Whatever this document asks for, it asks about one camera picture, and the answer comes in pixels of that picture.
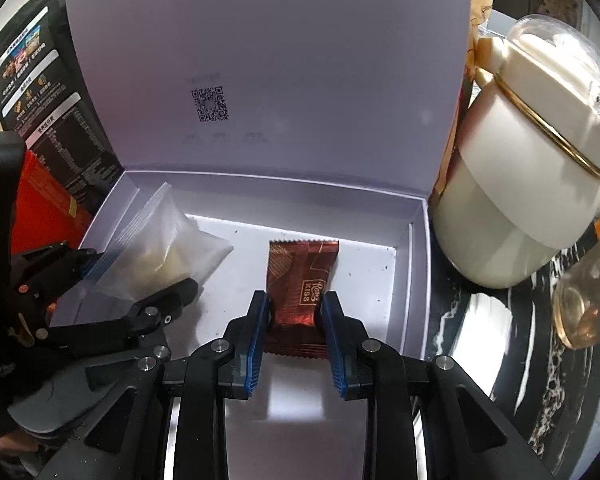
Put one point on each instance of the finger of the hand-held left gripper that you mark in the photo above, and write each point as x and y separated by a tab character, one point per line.
150	312
87	265

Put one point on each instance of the black printed packet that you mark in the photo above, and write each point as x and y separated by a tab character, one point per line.
45	90

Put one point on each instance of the lilac gift box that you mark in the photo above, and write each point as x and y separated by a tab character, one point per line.
280	35

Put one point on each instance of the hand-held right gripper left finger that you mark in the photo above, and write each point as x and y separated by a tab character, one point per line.
254	342

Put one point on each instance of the clear glass cup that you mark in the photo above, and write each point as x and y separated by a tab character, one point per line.
585	305

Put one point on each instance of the red container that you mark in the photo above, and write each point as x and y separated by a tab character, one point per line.
50	195

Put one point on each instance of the clear zip bag white contents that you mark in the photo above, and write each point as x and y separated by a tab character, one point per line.
170	245

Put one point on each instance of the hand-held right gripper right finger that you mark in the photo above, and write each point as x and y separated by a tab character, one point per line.
333	347

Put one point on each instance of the brown candy wrapper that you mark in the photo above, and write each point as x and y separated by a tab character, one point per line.
295	280

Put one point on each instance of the cream jar with gold band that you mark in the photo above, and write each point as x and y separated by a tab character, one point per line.
500	185

